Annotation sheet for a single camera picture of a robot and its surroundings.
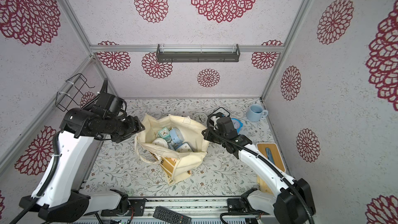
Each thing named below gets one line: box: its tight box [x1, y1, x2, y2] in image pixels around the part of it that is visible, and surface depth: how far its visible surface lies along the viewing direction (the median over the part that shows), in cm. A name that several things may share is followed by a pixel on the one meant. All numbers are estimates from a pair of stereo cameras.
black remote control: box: [152, 205, 192, 224], surface depth 71 cm
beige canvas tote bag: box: [134, 114, 210, 186], surface depth 77 cm
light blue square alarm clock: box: [169, 127, 185, 145], surface depth 92 cm
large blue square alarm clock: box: [175, 142, 195, 153], surface depth 91 cm
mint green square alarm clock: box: [157, 126, 173, 144], surface depth 94 cm
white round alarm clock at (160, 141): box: [151, 137, 169, 149], surface depth 85 cm
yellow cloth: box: [257, 174, 275, 196], surface depth 79 cm
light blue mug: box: [246, 103, 269, 122], surface depth 108 cm
